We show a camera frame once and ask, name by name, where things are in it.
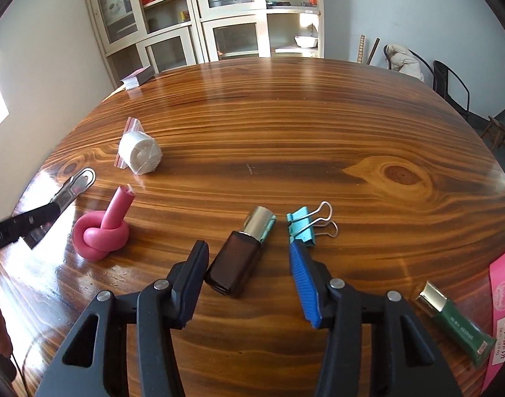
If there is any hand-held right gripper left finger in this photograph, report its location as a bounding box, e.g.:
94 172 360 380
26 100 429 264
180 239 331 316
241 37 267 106
35 240 209 397

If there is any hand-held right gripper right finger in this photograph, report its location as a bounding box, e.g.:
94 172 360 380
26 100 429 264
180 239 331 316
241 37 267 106
289 241 464 397

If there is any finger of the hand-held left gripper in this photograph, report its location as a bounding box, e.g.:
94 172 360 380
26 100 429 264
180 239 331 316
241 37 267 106
23 222 51 251
10 203 60 230

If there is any brown bottle with silver cap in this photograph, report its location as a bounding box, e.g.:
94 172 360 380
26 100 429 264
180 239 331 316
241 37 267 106
204 205 276 298

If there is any metal clip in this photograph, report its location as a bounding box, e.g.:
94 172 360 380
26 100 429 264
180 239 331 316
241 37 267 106
50 168 97 211

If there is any teal binder clip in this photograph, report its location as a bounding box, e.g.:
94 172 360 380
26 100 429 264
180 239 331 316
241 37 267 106
286 201 339 246

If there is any pink knot candle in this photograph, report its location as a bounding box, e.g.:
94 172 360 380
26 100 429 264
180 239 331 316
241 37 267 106
71 184 136 262

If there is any pink tin container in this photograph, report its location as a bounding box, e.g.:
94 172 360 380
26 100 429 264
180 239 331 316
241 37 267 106
480 242 505 397

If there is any white roll in plastic bag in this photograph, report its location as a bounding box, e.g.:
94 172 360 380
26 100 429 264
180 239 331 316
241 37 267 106
114 116 164 175

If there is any green tube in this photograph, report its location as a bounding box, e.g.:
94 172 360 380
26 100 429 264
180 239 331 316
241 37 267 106
413 280 497 371

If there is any small card deck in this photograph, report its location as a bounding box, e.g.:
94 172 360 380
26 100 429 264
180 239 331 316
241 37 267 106
121 65 154 91

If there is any white printed box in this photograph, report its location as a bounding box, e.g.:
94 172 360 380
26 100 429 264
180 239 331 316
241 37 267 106
101 0 127 23

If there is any beige padded jacket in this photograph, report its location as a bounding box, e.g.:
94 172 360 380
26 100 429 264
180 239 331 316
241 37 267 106
387 44 425 82

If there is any wooden stool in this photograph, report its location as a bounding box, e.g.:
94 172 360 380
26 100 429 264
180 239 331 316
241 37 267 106
482 116 505 162

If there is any black metal chair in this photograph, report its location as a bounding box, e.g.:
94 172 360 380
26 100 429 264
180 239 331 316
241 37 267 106
432 60 484 122
383 44 433 87

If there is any black cable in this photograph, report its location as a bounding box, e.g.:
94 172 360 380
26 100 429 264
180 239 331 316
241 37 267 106
8 351 30 397

